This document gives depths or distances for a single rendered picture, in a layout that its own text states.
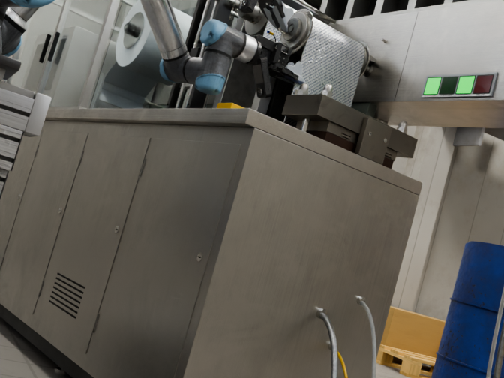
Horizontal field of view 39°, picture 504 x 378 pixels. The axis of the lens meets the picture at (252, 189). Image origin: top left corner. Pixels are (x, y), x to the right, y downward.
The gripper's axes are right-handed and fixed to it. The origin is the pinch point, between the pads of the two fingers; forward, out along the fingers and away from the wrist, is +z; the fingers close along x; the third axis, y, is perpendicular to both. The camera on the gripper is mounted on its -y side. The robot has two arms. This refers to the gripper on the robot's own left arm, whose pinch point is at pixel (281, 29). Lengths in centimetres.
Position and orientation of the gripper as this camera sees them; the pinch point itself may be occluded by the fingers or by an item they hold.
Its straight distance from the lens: 222.2
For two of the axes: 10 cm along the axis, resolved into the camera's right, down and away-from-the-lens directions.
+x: -5.8, -0.9, 8.1
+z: 4.2, 8.2, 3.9
